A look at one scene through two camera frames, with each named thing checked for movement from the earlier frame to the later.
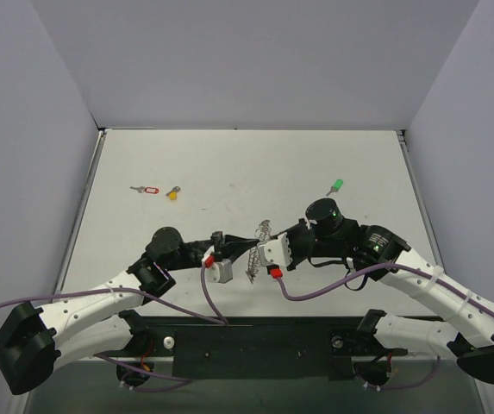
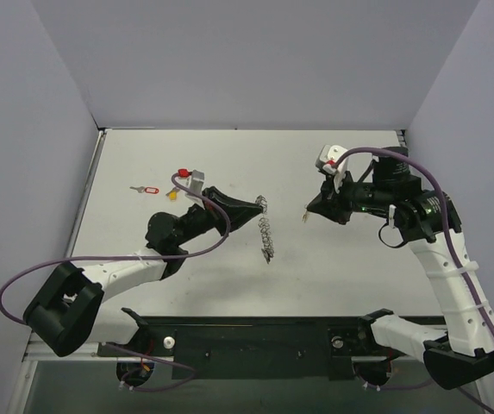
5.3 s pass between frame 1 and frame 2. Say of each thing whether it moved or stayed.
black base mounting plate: stayed
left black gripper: moved
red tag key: stayed
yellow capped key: stayed
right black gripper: moved
